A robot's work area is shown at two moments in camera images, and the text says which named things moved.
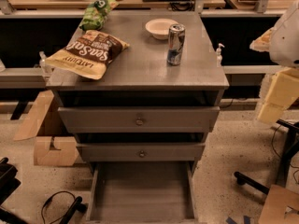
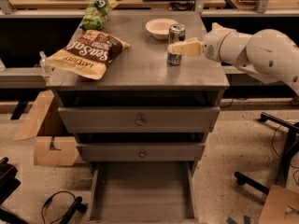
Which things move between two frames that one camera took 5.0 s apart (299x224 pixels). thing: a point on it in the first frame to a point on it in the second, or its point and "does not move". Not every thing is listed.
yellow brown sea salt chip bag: x=87 y=55 does not move
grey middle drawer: x=141 y=152 does not move
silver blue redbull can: x=176 y=43 does not move
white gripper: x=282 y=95 to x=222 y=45
